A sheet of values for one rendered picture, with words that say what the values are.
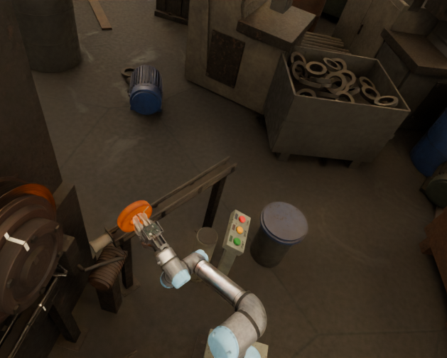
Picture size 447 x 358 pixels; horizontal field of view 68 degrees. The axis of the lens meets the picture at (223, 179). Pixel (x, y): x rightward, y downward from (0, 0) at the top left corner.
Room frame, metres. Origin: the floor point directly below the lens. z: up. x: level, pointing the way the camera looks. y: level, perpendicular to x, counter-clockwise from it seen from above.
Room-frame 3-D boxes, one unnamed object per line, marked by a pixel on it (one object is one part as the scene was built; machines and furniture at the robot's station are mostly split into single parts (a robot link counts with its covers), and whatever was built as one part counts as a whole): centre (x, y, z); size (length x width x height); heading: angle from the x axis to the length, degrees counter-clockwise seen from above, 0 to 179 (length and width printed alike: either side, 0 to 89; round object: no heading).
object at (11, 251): (0.36, 0.48, 1.11); 0.28 x 0.06 x 0.28; 179
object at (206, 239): (0.99, 0.00, 0.26); 0.12 x 0.12 x 0.52
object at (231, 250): (1.02, -0.16, 0.31); 0.24 x 0.16 x 0.62; 179
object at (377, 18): (4.43, -1.32, 0.55); 1.10 x 0.53 x 1.10; 19
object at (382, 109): (2.79, -0.74, 0.39); 1.03 x 0.83 x 0.77; 104
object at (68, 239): (0.59, 0.59, 0.68); 0.11 x 0.08 x 0.24; 89
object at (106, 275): (0.68, 0.44, 0.27); 0.22 x 0.13 x 0.53; 179
